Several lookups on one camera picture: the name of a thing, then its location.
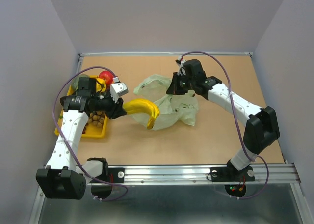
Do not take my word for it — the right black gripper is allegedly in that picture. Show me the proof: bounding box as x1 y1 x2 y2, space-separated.
166 72 195 95

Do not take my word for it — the green avocado print plastic bag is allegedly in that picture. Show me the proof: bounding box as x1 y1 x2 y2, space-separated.
133 74 199 131

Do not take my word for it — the yellow fake banana bunch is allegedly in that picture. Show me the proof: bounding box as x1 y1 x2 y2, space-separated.
123 99 160 130

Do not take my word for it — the brown fake longan bunch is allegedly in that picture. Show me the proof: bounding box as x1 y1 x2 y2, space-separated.
87 111 105 128

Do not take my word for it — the yellow fake bell pepper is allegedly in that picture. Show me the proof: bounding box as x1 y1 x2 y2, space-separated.
96 78 107 93

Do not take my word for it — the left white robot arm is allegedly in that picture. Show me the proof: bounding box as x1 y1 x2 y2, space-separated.
36 77 128 200

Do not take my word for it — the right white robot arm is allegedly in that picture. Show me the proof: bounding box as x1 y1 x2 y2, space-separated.
166 58 280 180

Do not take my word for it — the red fake apple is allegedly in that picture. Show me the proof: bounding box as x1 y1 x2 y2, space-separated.
98 70 114 85

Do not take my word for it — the green fake melon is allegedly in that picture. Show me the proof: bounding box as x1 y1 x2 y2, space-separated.
70 74 89 90

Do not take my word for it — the dark fake avocado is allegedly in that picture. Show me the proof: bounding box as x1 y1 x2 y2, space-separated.
60 96 67 106

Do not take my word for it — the yellow plastic tray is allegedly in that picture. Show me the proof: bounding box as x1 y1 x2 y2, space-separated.
54 74 108 138

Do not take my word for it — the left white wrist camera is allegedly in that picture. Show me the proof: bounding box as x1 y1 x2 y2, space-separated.
110 76 129 103

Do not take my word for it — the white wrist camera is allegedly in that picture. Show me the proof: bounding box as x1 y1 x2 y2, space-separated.
110 76 129 103
176 56 186 76

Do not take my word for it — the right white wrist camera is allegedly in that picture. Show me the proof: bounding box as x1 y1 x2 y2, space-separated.
176 56 186 76

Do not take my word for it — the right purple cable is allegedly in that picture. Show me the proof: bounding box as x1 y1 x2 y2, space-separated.
180 51 270 200

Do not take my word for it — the aluminium mounting rail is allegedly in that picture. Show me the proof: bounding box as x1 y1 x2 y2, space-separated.
109 164 300 186

